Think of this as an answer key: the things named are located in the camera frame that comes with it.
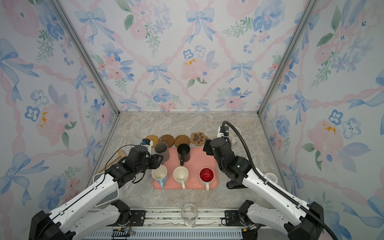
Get aluminium left corner post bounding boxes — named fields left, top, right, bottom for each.
left=47, top=0, right=121, bottom=116

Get aluminium right corner post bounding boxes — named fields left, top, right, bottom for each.
left=257, top=0, right=318, bottom=116

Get white mug red interior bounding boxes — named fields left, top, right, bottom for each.
left=199, top=168, right=215, bottom=191

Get black stapler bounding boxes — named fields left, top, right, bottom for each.
left=226, top=180, right=247, bottom=190

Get plain brown wooden coaster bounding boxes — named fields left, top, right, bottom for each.
left=175, top=135, right=190, bottom=147

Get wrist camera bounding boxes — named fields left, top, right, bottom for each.
left=141, top=139, right=153, bottom=154
left=217, top=125, right=230, bottom=138

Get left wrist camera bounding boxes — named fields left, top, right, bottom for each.
left=141, top=139, right=153, bottom=154

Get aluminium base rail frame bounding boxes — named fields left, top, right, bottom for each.
left=56, top=206, right=316, bottom=240

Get pink rectangular tray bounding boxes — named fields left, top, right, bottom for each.
left=164, top=148, right=219, bottom=190

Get paper cup white lid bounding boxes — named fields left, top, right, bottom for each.
left=265, top=173, right=278, bottom=184

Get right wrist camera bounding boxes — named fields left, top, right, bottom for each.
left=217, top=125, right=230, bottom=138

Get clear glass dome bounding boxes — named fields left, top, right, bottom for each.
left=181, top=204, right=199, bottom=227

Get woven rattan round coaster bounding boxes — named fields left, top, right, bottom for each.
left=146, top=135, right=159, bottom=146

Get black ceramic mug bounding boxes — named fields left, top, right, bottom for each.
left=177, top=144, right=191, bottom=166

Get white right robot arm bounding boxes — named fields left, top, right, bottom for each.
left=203, top=137, right=329, bottom=240

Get brown wooden coaster white streak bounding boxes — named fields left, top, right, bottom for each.
left=159, top=135, right=175, bottom=148

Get wooden mallet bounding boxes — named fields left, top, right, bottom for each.
left=98, top=150, right=127, bottom=174

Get aluminium corner post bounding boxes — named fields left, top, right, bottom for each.
left=47, top=0, right=121, bottom=116
left=257, top=0, right=318, bottom=116

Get cream ceramic mug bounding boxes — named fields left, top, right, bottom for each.
left=173, top=166, right=189, bottom=190

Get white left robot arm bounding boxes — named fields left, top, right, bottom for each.
left=29, top=145, right=164, bottom=240

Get cork paw print coaster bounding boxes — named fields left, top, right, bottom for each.
left=190, top=132, right=207, bottom=147

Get cream mug blue handle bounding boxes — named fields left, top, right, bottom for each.
left=151, top=165, right=169, bottom=189

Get grey ceramic mug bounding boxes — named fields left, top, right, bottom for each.
left=154, top=142, right=170, bottom=164

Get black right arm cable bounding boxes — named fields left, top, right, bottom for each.
left=221, top=120, right=340, bottom=240

